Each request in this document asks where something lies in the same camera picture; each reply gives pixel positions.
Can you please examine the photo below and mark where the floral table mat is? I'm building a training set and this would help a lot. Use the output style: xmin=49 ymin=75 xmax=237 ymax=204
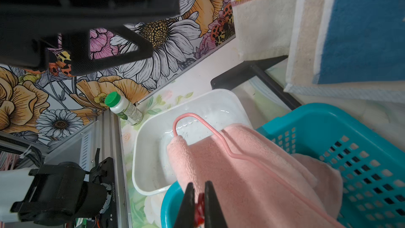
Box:
xmin=121 ymin=77 xmax=290 ymax=228

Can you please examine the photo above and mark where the pink towel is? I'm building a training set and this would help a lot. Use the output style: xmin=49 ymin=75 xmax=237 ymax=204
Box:
xmin=167 ymin=124 xmax=343 ymax=228

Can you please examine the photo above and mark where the teal plastic basket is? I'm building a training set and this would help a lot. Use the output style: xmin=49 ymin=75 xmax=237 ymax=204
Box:
xmin=161 ymin=103 xmax=405 ymax=228

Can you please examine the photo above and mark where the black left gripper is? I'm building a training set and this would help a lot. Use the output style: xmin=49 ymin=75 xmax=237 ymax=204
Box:
xmin=1 ymin=0 xmax=180 ymax=76

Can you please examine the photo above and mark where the blue and beige towel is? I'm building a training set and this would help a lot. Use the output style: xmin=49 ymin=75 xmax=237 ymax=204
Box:
xmin=285 ymin=0 xmax=405 ymax=103

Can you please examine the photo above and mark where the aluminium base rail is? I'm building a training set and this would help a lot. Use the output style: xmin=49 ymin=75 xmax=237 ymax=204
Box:
xmin=1 ymin=112 xmax=131 ymax=228

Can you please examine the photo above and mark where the pink wire hanger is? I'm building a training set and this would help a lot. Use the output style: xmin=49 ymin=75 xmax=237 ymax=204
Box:
xmin=173 ymin=113 xmax=344 ymax=228

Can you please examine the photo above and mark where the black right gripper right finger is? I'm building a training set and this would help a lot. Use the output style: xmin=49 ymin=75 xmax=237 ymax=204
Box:
xmin=204 ymin=181 xmax=228 ymax=228

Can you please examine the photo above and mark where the yellow striped towel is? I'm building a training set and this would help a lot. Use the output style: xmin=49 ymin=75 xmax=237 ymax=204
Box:
xmin=231 ymin=0 xmax=296 ymax=61

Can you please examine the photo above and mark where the black clothes rack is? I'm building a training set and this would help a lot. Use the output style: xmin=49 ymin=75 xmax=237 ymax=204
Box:
xmin=211 ymin=56 xmax=302 ymax=110

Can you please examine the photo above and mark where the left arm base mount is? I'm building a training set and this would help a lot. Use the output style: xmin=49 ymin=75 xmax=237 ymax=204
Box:
xmin=88 ymin=157 xmax=118 ymax=228

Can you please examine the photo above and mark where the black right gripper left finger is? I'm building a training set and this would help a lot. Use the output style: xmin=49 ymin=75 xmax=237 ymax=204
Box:
xmin=174 ymin=182 xmax=195 ymax=228

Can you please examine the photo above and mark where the green capped white bottle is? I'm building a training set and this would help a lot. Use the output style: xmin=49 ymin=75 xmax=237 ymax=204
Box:
xmin=104 ymin=91 xmax=143 ymax=125

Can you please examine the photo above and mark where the red clothespin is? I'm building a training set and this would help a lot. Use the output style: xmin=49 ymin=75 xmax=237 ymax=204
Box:
xmin=194 ymin=193 xmax=205 ymax=228

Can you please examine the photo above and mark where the white plastic tray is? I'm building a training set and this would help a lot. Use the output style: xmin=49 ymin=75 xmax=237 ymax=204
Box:
xmin=132 ymin=89 xmax=252 ymax=196

